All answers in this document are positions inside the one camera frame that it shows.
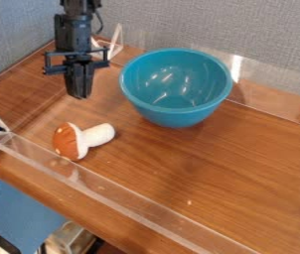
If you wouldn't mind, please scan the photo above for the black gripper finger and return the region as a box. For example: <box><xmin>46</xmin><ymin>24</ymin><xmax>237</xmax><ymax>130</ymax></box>
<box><xmin>64</xmin><ymin>63</ymin><xmax>83</xmax><ymax>99</ymax></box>
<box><xmin>82</xmin><ymin>63</ymin><xmax>94</xmax><ymax>98</ymax></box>

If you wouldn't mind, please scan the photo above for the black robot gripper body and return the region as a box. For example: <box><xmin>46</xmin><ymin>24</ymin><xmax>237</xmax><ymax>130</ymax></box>
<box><xmin>44</xmin><ymin>14</ymin><xmax>108</xmax><ymax>74</ymax></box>

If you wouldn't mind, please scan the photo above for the blue plastic bowl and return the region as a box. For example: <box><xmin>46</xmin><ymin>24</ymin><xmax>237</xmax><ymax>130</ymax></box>
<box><xmin>119</xmin><ymin>48</ymin><xmax>233</xmax><ymax>128</ymax></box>

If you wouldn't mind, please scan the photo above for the brown and white toy mushroom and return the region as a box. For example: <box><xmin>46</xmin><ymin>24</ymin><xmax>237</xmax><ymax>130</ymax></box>
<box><xmin>52</xmin><ymin>122</ymin><xmax>115</xmax><ymax>161</ymax></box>

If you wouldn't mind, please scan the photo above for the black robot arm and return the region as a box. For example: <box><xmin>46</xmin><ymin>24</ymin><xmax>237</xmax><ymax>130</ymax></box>
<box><xmin>44</xmin><ymin>0</ymin><xmax>108</xmax><ymax>99</ymax></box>

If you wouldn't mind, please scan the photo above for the clear acrylic front barrier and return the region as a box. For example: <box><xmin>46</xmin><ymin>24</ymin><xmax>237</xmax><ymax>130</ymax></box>
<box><xmin>0</xmin><ymin>132</ymin><xmax>257</xmax><ymax>254</ymax></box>

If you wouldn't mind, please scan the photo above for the black object at bottom left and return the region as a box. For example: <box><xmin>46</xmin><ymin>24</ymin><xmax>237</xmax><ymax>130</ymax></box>
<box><xmin>0</xmin><ymin>236</ymin><xmax>21</xmax><ymax>254</ymax></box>

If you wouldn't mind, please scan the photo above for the metal frame under table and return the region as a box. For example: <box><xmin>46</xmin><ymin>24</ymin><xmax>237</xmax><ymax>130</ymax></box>
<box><xmin>35</xmin><ymin>221</ymin><xmax>96</xmax><ymax>254</ymax></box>

